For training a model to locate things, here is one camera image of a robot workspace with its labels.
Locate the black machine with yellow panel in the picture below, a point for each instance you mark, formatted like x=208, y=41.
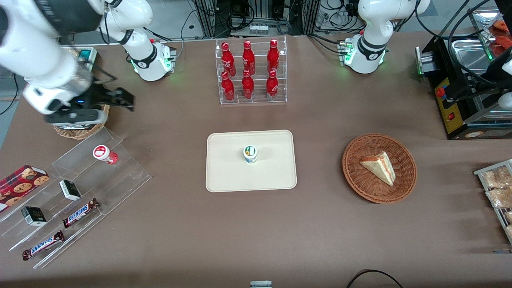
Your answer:
x=460, y=120

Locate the teal snack packet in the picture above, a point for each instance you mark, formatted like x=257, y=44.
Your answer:
x=84, y=54

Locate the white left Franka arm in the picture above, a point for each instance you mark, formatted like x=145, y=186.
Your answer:
x=372, y=16

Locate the white snack bin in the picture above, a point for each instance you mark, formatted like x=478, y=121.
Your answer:
x=94, y=56

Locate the red packaged food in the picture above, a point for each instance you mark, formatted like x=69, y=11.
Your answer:
x=502, y=44
x=502, y=26

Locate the wrapped triangle sandwich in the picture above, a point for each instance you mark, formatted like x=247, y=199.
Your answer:
x=380, y=168

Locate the white power strip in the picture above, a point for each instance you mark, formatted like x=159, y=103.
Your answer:
x=258, y=29

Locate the red gum bottle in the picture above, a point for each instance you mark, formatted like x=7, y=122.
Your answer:
x=104, y=154

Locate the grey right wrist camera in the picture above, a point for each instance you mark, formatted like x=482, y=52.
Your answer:
x=76, y=117

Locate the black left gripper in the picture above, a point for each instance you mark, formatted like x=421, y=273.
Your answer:
x=495, y=71

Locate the brown Snickers bar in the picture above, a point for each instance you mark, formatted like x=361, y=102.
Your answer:
x=80, y=212
x=43, y=245

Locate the red cookie box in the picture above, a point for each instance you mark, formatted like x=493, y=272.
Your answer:
x=20, y=184

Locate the clear acrylic bottle rack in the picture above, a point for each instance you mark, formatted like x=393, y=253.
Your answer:
x=280, y=96

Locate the red cola bottle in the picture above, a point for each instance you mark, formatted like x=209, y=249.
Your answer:
x=248, y=86
x=248, y=58
x=272, y=86
x=228, y=88
x=273, y=56
x=228, y=60

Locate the green gum bottle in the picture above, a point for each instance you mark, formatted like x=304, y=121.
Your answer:
x=250, y=155

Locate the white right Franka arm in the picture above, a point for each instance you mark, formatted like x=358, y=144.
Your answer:
x=40, y=60

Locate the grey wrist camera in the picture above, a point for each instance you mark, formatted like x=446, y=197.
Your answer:
x=506, y=100
x=76, y=117

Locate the small grey device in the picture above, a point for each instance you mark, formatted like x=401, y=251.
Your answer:
x=260, y=284

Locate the brown round wicker basket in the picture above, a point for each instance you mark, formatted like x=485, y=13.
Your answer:
x=360, y=184

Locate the small black box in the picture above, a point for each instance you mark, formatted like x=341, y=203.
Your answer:
x=34, y=216
x=70, y=190

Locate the clear acrylic stepped display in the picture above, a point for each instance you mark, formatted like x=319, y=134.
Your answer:
x=120, y=180

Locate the clear bag of snacks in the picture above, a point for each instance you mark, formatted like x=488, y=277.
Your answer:
x=498, y=177
x=509, y=232
x=500, y=198
x=508, y=216

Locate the tan wicker basket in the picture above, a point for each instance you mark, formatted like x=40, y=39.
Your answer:
x=80, y=133

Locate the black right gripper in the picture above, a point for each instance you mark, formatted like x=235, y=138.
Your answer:
x=97, y=95

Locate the beige plastic tray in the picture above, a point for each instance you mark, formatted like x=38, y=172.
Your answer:
x=224, y=172

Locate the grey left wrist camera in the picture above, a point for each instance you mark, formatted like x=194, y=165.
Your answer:
x=506, y=100

